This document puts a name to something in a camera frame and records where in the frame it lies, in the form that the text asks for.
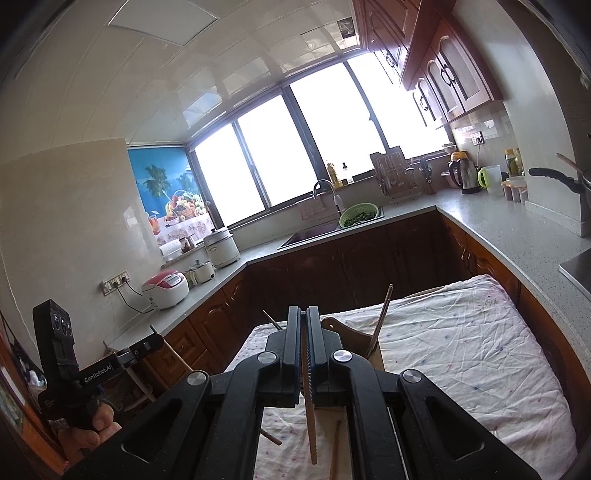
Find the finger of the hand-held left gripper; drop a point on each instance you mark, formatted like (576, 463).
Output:
(141, 348)

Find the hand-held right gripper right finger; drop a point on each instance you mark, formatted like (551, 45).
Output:
(318, 350)

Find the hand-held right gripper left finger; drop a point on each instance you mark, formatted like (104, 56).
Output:
(291, 350)

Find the wooden utensil holder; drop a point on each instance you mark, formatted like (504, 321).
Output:
(352, 344)

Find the ribbed wooden chopstick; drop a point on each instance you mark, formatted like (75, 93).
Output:
(313, 429)

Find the person's left hand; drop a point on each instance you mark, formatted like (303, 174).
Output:
(87, 438)

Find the wooden stool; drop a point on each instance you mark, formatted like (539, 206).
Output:
(175, 357)

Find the dark long chopstick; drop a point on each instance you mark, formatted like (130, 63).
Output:
(272, 320)

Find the white and pink rice cooker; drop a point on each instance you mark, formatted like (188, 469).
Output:
(164, 290)

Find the plain wooden chopstick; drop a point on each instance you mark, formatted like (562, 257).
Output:
(381, 318)

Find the wooden lower cabinets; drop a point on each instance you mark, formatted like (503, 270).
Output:
(323, 272)

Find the wooden cabinets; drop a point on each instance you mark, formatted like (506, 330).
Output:
(323, 272)
(438, 69)

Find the short wooden chopstick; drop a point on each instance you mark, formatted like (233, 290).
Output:
(271, 436)

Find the small white slow cooker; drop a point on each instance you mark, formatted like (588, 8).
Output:
(202, 272)

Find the white paper roll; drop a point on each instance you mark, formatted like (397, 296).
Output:
(171, 251)

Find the kitchen sink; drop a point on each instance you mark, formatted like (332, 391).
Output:
(314, 235)

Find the large white rice cooker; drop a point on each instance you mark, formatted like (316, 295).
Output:
(221, 249)

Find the green colander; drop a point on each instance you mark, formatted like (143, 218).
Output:
(361, 217)

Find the floral white tablecloth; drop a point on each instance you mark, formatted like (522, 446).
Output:
(461, 360)

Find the chrome kitchen faucet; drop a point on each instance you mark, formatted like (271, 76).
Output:
(330, 194)

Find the yellow oil bottle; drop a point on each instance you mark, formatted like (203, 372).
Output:
(331, 174)

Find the soap dispenser bottle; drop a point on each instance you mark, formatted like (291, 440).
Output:
(346, 174)

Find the metal dish rack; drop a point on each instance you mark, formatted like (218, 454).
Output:
(399, 180)

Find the kitchen window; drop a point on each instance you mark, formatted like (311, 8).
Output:
(323, 147)

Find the grey kitchen countertop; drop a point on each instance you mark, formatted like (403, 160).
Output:
(508, 230)

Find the steel electric kettle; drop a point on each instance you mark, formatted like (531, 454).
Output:
(464, 175)

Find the green plastic cup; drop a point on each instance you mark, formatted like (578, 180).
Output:
(490, 179)

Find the seasoning jar set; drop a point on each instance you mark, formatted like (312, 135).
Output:
(515, 190)

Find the gas stove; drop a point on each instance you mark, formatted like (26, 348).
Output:
(577, 272)

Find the condiment bottles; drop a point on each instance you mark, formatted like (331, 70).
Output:
(513, 161)

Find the black wok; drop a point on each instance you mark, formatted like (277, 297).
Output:
(554, 177)

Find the wooden upper cabinets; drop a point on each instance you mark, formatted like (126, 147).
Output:
(438, 69)

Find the wooden spatula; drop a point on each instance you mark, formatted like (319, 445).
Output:
(568, 162)

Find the ceiling light panel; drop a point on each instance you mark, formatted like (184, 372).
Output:
(166, 21)

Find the wall power outlet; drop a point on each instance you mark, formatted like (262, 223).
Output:
(115, 282)

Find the fruit wall poster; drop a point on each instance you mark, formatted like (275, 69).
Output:
(161, 189)

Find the small wall outlet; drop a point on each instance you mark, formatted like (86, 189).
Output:
(477, 137)

